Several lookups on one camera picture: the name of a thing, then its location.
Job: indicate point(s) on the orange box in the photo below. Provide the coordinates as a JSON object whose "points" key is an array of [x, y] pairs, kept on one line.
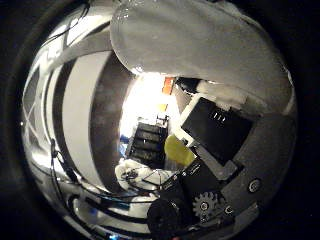
{"points": [[168, 86]]}

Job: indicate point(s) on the white window frame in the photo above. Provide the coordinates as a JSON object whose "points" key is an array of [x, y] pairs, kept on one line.
{"points": [[31, 106]]}

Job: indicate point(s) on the black storage shelf rack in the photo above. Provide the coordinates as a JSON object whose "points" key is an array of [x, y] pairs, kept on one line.
{"points": [[148, 143]]}

